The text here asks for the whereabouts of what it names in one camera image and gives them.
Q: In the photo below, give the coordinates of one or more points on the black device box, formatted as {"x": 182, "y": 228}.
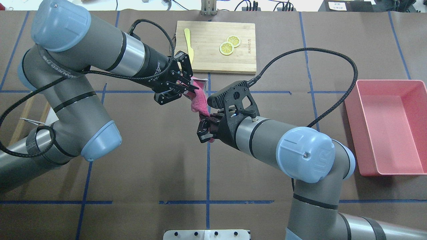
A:
{"x": 355, "y": 6}

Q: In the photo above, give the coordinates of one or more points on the rear lemon slice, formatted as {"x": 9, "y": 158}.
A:
{"x": 234, "y": 40}

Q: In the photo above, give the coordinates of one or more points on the pink and grey cloth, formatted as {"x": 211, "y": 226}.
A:
{"x": 199, "y": 98}

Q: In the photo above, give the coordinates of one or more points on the white mounting column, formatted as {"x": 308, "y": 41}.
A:
{"x": 206, "y": 234}

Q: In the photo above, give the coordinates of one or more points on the white rack tray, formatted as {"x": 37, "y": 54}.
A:
{"x": 51, "y": 117}

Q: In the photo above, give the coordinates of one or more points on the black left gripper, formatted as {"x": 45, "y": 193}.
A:
{"x": 156, "y": 68}

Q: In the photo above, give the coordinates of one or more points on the pink plastic bin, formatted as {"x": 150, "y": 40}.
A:
{"x": 388, "y": 127}

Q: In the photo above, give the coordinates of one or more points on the yellow plastic knife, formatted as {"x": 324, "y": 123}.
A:
{"x": 190, "y": 50}

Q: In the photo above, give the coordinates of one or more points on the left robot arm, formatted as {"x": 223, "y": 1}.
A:
{"x": 70, "y": 43}

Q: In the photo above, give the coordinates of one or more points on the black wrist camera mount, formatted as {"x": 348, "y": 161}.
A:
{"x": 235, "y": 99}

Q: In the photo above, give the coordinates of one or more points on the bamboo cutting board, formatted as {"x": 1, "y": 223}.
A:
{"x": 218, "y": 47}

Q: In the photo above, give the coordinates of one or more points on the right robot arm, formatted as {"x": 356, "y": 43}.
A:
{"x": 318, "y": 165}

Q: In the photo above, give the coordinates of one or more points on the wooden cloth rack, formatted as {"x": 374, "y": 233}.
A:
{"x": 24, "y": 119}

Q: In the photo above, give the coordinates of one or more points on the lemon slice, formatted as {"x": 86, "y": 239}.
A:
{"x": 234, "y": 40}
{"x": 226, "y": 48}

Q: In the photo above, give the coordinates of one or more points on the front lemon slice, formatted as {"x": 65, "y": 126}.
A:
{"x": 226, "y": 48}

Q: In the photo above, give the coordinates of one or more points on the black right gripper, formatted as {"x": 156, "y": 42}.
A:
{"x": 224, "y": 131}

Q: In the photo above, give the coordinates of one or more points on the aluminium frame post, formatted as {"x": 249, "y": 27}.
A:
{"x": 209, "y": 7}

